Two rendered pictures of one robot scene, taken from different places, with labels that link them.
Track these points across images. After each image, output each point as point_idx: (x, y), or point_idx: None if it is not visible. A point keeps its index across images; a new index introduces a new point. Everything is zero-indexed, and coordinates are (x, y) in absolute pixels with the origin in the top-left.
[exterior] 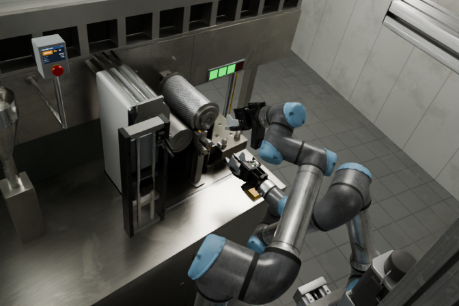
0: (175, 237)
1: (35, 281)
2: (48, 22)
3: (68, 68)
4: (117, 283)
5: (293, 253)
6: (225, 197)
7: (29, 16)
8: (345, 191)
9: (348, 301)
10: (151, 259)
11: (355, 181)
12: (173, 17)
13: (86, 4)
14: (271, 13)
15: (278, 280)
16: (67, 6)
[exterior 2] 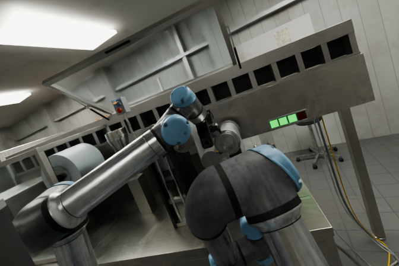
0: (195, 238)
1: (126, 234)
2: (157, 103)
3: (124, 110)
4: (143, 253)
5: (48, 198)
6: None
7: (148, 101)
8: (203, 171)
9: None
10: (170, 247)
11: (231, 161)
12: (230, 91)
13: (170, 91)
14: (317, 66)
15: (18, 218)
16: (162, 94)
